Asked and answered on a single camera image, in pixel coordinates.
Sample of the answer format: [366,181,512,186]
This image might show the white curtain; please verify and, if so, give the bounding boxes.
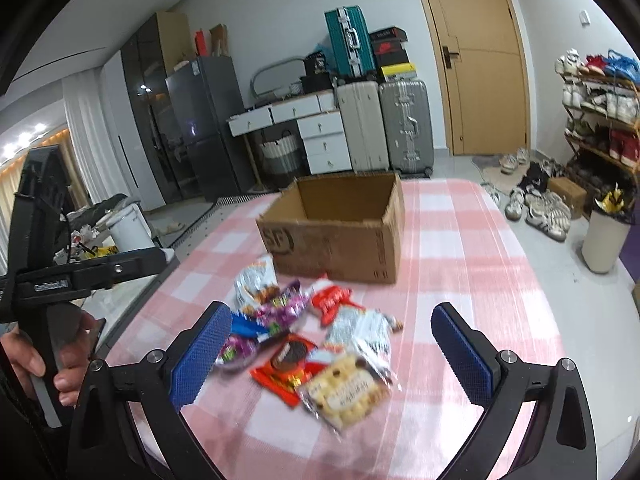
[62,67,121,206]

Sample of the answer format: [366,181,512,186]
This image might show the black printed box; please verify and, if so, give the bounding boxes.
[300,52,336,93]

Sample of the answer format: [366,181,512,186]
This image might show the large beige cardboard box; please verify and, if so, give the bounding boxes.
[157,10,196,63]

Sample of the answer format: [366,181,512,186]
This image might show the silver orange snack packet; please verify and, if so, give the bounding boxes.
[234,255,281,306]

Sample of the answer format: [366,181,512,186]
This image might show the wooden door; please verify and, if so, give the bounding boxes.
[407,0,531,157]

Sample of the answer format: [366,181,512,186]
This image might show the person's left forearm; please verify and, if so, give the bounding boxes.
[0,360,76,480]

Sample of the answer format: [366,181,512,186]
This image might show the brown cardboard box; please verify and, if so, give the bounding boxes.
[256,172,406,285]

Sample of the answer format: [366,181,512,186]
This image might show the clear yellow biscuit packet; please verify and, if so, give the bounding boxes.
[295,352,401,436]

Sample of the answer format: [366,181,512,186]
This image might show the white suitcase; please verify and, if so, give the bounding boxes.
[336,80,390,173]

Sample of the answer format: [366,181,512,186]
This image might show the silver suitcase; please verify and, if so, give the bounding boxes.
[378,79,435,176]

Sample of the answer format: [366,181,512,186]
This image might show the pile of white sneakers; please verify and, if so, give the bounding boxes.
[480,147,573,243]

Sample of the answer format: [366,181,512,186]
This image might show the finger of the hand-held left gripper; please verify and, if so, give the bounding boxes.
[74,249,179,296]

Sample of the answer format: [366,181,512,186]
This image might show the blue snack packet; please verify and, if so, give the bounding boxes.
[230,310,271,341]

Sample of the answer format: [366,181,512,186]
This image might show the black yellow shoe box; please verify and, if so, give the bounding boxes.
[375,62,418,83]

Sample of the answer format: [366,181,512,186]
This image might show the pink checked tablecloth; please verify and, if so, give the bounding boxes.
[102,177,566,480]

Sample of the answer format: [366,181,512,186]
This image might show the white round bucket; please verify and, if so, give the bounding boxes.
[107,203,151,251]

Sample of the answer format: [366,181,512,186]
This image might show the wooden shoe rack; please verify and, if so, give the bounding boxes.
[555,50,640,196]

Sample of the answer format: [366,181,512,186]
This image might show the red white snack packet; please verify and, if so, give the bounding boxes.
[310,275,366,326]

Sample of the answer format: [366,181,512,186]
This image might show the small purple candy packet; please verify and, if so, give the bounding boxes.
[215,332,273,371]

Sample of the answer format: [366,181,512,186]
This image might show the grey woven laundry basket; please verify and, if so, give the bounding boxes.
[257,130,306,191]

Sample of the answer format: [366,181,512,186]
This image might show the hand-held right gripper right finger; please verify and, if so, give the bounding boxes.
[431,302,596,480]

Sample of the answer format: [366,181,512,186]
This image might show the brown paper bag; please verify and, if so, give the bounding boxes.
[209,24,231,58]

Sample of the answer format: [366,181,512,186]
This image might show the teal suitcase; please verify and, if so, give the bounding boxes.
[324,6,377,80]

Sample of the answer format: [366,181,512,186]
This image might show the dark cloth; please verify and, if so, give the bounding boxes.
[67,192,128,226]

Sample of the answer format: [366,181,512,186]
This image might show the small cardboard box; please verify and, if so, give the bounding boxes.
[547,176,588,220]

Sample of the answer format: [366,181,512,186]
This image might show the red chocolate cookie packet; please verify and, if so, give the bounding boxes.
[250,332,333,406]

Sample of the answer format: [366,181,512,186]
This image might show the purple mat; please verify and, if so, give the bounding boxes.
[617,230,640,286]

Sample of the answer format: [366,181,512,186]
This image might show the rounded white frame mirror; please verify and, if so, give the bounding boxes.
[250,57,306,106]

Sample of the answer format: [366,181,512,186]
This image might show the rows of assorted shoes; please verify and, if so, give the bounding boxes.
[555,49,640,166]

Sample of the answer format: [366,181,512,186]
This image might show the white drawer desk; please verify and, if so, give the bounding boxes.
[227,89,353,173]

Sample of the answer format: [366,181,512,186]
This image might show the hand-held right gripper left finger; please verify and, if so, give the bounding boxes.
[67,301,233,480]

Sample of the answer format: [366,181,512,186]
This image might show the dark grey fridge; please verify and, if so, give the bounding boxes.
[165,56,258,201]

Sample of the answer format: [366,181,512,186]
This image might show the silver black snack packet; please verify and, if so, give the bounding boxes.
[325,307,403,376]

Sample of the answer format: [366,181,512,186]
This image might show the person's left hand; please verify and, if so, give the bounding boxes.
[0,310,96,407]

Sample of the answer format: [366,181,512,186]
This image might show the grey door mat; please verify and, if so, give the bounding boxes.
[472,152,531,193]

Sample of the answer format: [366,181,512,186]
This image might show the dark glass cabinet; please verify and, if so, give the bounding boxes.
[120,12,201,206]

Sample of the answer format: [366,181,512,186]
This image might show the white waste bin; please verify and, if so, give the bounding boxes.
[581,185,633,275]

